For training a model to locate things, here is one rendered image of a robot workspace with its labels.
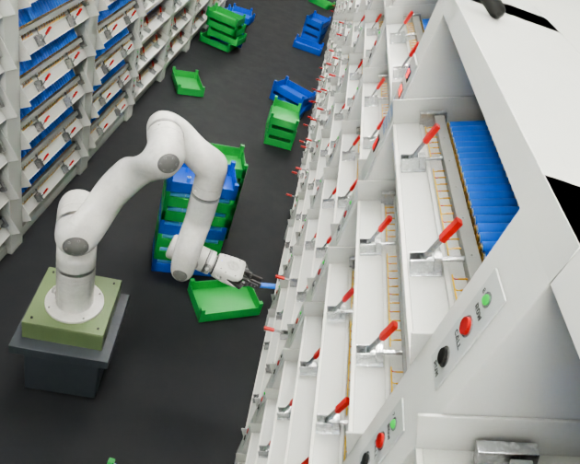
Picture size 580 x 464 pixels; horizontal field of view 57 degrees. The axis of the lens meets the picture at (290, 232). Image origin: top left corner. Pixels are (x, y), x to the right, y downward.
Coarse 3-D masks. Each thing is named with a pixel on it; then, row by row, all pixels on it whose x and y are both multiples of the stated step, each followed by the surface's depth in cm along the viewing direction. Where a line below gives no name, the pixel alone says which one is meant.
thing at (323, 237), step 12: (324, 168) 193; (336, 168) 193; (324, 180) 195; (336, 180) 194; (324, 192) 188; (324, 204) 180; (324, 216) 176; (324, 228) 171; (324, 240) 166; (324, 252) 158; (312, 264) 157; (312, 276) 153
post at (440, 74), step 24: (432, 24) 99; (432, 48) 96; (456, 48) 96; (432, 72) 99; (456, 72) 98; (408, 96) 102; (432, 96) 102; (456, 96) 101; (384, 144) 109; (384, 168) 112; (288, 336) 158; (264, 408) 166
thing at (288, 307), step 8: (296, 248) 216; (296, 256) 218; (296, 264) 214; (296, 272) 210; (288, 288) 203; (288, 296) 199; (288, 304) 196; (288, 312) 192; (288, 320) 189; (280, 328) 187; (280, 344) 180; (280, 352) 178; (272, 368) 169
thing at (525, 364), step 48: (576, 192) 41; (528, 240) 41; (576, 240) 35; (480, 288) 47; (528, 288) 39; (432, 336) 54; (480, 336) 44; (528, 336) 40; (432, 384) 50; (480, 384) 44; (528, 384) 43; (576, 384) 42
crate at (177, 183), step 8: (232, 160) 245; (184, 168) 243; (232, 168) 247; (176, 176) 237; (184, 176) 239; (192, 176) 240; (232, 176) 247; (168, 184) 225; (176, 184) 226; (184, 184) 227; (224, 184) 242; (232, 184) 244; (184, 192) 229; (224, 192) 232; (232, 192) 233; (232, 200) 236
